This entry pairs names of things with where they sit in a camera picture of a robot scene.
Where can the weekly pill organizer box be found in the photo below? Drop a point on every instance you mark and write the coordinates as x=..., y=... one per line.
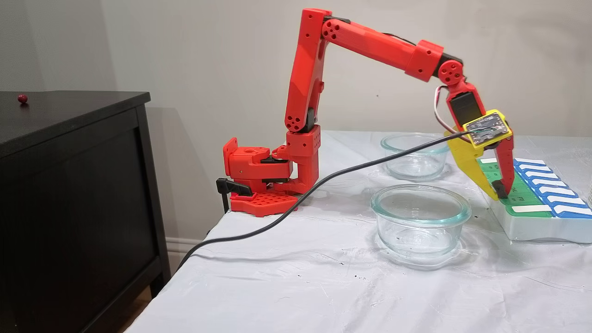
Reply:
x=532, y=226

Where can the camera board on yellow mount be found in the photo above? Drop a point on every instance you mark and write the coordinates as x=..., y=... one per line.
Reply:
x=488, y=128

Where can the large clear glass bowl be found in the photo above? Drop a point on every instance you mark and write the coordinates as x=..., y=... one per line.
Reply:
x=393, y=231

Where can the black wooden cabinet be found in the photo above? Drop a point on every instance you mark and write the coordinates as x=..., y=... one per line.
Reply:
x=69, y=208

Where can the white plastic table cover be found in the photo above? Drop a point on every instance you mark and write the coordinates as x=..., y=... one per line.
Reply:
x=300, y=286

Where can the black table clamp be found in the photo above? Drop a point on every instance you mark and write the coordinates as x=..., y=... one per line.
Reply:
x=231, y=186

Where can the small clear glass bowl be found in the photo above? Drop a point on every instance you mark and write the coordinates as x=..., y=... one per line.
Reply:
x=416, y=171

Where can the white baseboard trim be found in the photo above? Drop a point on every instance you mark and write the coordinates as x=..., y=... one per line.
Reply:
x=178, y=244

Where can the red candy ball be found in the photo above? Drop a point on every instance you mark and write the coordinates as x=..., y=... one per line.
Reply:
x=22, y=98

